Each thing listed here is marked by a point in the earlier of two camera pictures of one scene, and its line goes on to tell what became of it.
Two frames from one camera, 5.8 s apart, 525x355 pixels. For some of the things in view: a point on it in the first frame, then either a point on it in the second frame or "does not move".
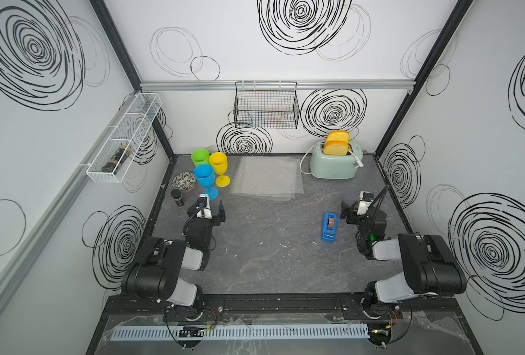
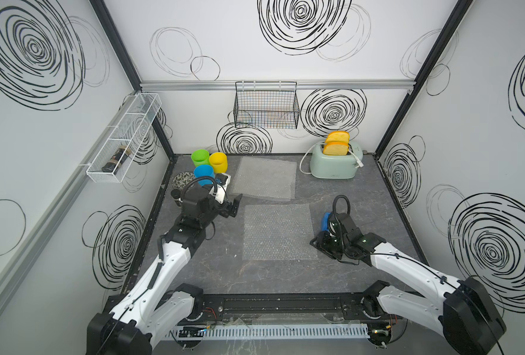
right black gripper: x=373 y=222 -> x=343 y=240
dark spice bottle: x=177 y=195 does not move
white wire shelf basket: x=110 y=162 does not move
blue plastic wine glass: x=205 y=176 does not move
